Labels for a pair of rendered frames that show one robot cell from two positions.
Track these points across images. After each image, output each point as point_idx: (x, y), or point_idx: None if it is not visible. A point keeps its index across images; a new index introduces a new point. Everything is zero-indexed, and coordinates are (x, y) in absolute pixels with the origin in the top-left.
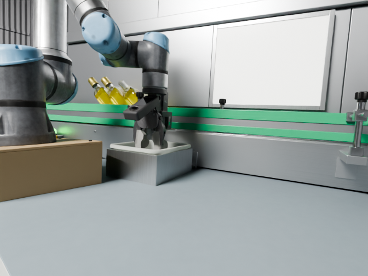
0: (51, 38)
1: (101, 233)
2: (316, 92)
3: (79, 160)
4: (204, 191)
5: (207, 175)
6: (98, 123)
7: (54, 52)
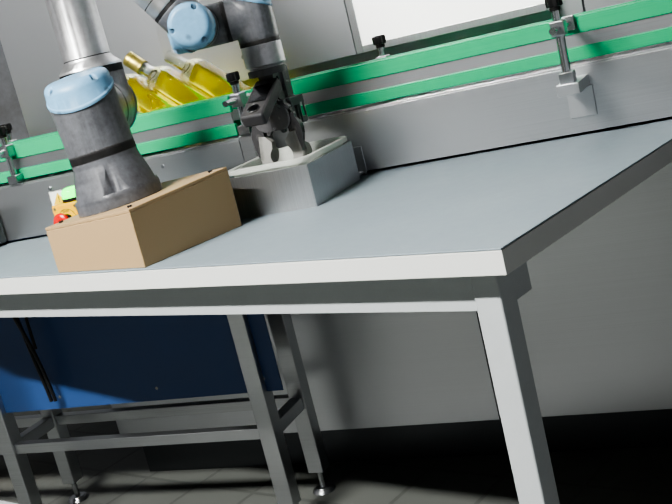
0: (92, 39)
1: (292, 239)
2: None
3: (210, 198)
4: (385, 191)
5: (388, 176)
6: (162, 149)
7: (103, 60)
